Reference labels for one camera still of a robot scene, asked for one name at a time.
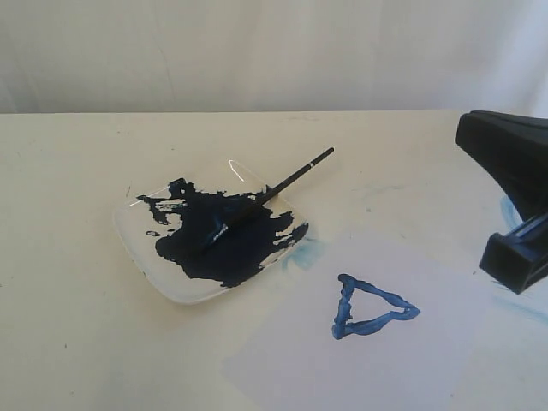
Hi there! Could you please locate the black paintbrush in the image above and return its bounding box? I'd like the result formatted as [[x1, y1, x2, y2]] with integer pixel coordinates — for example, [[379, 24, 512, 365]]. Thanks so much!
[[192, 146, 335, 254]]

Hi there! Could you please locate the white paper sheet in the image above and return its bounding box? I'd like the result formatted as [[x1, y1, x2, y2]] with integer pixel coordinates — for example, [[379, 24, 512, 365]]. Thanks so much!
[[223, 229, 547, 410]]

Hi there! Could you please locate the white square paint plate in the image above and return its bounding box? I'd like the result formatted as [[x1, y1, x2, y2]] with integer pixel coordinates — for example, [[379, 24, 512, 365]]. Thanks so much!
[[114, 159, 309, 305]]

